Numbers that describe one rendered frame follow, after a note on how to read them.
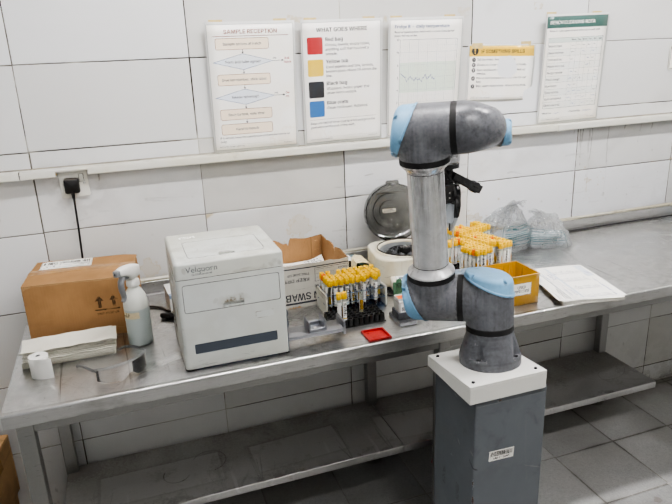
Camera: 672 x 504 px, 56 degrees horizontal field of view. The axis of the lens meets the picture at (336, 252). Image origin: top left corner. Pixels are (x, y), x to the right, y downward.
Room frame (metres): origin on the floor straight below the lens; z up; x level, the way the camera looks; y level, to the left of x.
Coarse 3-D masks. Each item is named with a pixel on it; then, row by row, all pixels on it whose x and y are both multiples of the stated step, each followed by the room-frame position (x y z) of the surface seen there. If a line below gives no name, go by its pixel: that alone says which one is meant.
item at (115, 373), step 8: (144, 352) 1.51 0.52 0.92; (128, 360) 1.45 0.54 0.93; (136, 360) 1.47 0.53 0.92; (144, 360) 1.50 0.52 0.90; (88, 368) 1.44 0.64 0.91; (104, 368) 1.42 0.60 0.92; (112, 368) 1.43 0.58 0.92; (120, 368) 1.43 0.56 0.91; (128, 368) 1.45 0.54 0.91; (136, 368) 1.47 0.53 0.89; (96, 376) 1.43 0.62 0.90; (104, 376) 1.42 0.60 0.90; (112, 376) 1.43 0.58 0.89; (120, 376) 1.43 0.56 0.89
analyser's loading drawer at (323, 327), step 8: (304, 320) 1.64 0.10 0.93; (312, 320) 1.65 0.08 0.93; (320, 320) 1.65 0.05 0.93; (336, 320) 1.67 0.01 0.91; (344, 320) 1.63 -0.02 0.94; (288, 328) 1.63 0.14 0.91; (296, 328) 1.63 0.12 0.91; (304, 328) 1.63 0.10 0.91; (312, 328) 1.62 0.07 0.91; (320, 328) 1.60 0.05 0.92; (328, 328) 1.62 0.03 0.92; (336, 328) 1.62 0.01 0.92; (344, 328) 1.62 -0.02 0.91; (296, 336) 1.58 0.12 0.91; (304, 336) 1.58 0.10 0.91; (312, 336) 1.59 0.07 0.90
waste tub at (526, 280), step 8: (496, 264) 1.94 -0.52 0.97; (504, 264) 1.95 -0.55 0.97; (512, 264) 1.96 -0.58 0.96; (520, 264) 1.93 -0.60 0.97; (512, 272) 1.96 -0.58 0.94; (520, 272) 1.93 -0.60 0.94; (528, 272) 1.89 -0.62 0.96; (536, 272) 1.85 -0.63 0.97; (520, 280) 1.82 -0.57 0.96; (528, 280) 1.83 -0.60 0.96; (536, 280) 1.84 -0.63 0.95; (520, 288) 1.82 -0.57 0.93; (528, 288) 1.83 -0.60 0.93; (536, 288) 1.84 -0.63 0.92; (520, 296) 1.82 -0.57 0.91; (528, 296) 1.83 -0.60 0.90; (536, 296) 1.84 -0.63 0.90; (520, 304) 1.82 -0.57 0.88
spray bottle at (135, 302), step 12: (132, 264) 1.66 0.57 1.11; (120, 276) 1.61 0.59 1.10; (132, 276) 1.65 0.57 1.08; (120, 288) 1.61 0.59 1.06; (132, 288) 1.65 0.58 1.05; (132, 300) 1.63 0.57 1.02; (144, 300) 1.65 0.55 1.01; (132, 312) 1.63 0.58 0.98; (144, 312) 1.64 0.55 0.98; (132, 324) 1.63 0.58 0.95; (144, 324) 1.64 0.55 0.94; (132, 336) 1.63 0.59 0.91; (144, 336) 1.64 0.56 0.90
